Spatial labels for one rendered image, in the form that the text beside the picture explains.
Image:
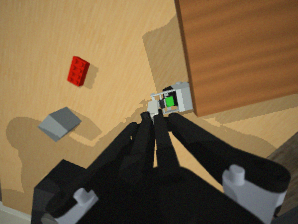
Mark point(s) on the red toy brick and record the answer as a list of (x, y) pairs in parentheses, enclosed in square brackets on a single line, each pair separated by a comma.
[(78, 71)]

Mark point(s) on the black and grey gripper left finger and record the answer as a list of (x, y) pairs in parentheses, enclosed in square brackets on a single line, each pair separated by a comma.
[(74, 200)]

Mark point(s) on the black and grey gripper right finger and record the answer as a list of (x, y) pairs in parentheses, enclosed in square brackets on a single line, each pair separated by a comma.
[(254, 182)]

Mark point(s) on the wooden dolly on casters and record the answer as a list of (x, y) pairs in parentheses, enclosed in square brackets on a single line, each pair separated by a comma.
[(237, 53)]

